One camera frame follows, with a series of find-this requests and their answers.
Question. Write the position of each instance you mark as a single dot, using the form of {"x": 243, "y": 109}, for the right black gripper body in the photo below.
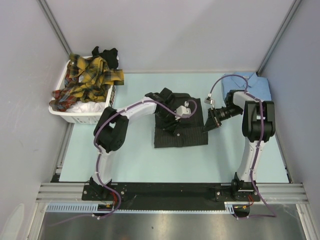
{"x": 218, "y": 115}

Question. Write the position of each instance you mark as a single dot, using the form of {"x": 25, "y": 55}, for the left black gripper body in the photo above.
{"x": 167, "y": 118}

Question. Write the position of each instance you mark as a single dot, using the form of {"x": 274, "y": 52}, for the dark pinstriped long sleeve shirt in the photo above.
{"x": 190, "y": 130}

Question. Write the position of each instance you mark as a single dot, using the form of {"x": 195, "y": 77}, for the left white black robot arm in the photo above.
{"x": 111, "y": 130}

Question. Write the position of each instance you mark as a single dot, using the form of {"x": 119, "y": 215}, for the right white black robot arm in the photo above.
{"x": 258, "y": 126}

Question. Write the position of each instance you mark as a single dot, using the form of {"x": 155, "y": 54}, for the folded light blue shirt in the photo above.
{"x": 257, "y": 86}

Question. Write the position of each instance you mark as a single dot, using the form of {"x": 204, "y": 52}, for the black garment in basket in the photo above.
{"x": 110, "y": 56}

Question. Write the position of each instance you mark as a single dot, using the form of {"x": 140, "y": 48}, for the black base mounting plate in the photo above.
{"x": 165, "y": 196}

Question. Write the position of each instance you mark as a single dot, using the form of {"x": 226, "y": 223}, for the yellow plaid flannel shirt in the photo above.
{"x": 86, "y": 80}

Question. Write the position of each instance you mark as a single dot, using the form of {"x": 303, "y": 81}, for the white garment in basket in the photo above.
{"x": 87, "y": 107}

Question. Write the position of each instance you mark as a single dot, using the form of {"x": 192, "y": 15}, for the white plastic laundry basket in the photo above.
{"x": 83, "y": 118}

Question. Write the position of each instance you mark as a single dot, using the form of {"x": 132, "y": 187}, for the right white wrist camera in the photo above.
{"x": 209, "y": 100}

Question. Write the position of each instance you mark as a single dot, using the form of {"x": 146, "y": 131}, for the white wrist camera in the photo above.
{"x": 183, "y": 111}
{"x": 209, "y": 100}

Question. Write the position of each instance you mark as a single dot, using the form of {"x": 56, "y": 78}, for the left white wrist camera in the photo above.
{"x": 183, "y": 111}

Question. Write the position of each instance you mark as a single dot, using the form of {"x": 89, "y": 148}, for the right aluminium corner post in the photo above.
{"x": 293, "y": 9}

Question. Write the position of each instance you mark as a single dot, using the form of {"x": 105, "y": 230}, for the aluminium corner post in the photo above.
{"x": 43, "y": 4}
{"x": 293, "y": 9}

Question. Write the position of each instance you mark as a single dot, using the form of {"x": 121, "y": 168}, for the light blue slotted cable duct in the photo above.
{"x": 97, "y": 208}

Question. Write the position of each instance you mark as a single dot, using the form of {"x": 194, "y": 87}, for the aluminium frame rail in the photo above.
{"x": 273, "y": 193}

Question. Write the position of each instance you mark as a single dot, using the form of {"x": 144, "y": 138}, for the left aluminium corner post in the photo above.
{"x": 43, "y": 4}

